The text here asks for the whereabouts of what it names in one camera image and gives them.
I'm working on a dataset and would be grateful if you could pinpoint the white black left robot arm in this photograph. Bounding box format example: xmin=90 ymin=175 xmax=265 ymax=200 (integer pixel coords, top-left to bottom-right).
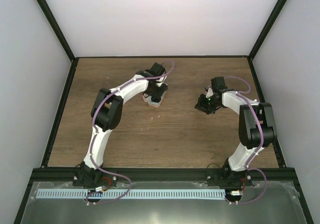
xmin=74 ymin=62 xmax=169 ymax=186

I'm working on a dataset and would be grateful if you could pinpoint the black front mounting rail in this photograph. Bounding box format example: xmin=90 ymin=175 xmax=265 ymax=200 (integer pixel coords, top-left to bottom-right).
xmin=29 ymin=167 xmax=297 ymax=187

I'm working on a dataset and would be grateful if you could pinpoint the metal front tray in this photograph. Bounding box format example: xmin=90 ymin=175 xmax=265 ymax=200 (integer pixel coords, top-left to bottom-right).
xmin=19 ymin=181 xmax=307 ymax=223

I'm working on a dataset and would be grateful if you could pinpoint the black right frame post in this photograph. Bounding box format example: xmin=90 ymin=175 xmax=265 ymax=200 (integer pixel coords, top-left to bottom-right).
xmin=248 ymin=0 xmax=287 ymax=61

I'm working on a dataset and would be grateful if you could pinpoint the black right table rail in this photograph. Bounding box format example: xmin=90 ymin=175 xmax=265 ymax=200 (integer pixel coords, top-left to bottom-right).
xmin=247 ymin=57 xmax=287 ymax=168

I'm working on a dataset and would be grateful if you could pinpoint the pink glasses case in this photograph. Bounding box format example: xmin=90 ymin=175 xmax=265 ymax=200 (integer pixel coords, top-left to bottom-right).
xmin=142 ymin=86 xmax=168 ymax=107

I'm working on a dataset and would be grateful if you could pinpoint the black left table rail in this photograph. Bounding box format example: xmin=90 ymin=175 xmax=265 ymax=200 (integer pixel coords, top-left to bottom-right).
xmin=40 ymin=57 xmax=79 ymax=168

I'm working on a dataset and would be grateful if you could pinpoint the black frame post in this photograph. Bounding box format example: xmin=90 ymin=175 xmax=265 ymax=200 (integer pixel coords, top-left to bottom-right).
xmin=248 ymin=0 xmax=287 ymax=61
xmin=36 ymin=0 xmax=76 ymax=62

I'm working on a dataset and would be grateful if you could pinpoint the black left frame post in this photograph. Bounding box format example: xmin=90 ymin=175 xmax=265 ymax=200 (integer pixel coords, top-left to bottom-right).
xmin=36 ymin=0 xmax=76 ymax=62

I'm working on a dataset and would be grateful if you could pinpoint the black table rail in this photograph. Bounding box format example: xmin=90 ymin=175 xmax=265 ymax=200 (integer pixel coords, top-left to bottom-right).
xmin=40 ymin=57 xmax=79 ymax=168
xmin=247 ymin=57 xmax=287 ymax=168

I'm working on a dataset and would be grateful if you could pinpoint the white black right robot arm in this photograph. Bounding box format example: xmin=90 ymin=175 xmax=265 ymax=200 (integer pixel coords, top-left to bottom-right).
xmin=195 ymin=77 xmax=278 ymax=185

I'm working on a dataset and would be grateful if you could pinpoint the light blue slotted cable duct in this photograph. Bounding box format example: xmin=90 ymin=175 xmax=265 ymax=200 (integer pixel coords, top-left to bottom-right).
xmin=36 ymin=189 xmax=226 ymax=200

